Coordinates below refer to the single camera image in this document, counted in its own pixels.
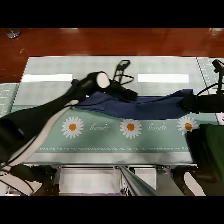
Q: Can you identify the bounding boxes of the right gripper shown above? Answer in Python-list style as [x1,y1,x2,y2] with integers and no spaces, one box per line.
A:
[179,93,203,113]

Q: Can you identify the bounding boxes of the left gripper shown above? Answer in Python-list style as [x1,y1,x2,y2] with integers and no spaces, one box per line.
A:
[107,81,138,102]

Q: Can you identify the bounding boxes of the dark blue shirt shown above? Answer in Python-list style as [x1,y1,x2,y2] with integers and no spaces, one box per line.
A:
[74,88,196,121]

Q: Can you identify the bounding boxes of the dark green garment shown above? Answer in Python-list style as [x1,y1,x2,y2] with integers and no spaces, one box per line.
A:
[186,123,224,181]

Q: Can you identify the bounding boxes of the black cable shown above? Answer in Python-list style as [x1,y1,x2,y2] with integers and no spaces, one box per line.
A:
[196,82,222,98]

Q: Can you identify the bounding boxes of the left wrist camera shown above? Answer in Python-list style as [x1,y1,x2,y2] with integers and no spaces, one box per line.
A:
[112,59,135,86]

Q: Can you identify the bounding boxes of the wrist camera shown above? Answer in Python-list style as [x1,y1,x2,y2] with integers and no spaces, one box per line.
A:
[211,58,224,95]
[112,59,135,86]

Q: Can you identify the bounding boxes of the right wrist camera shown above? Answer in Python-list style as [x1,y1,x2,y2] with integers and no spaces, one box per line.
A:
[211,58,224,95]

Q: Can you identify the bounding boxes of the silver frame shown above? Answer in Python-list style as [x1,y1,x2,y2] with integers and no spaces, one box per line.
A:
[19,161,201,197]

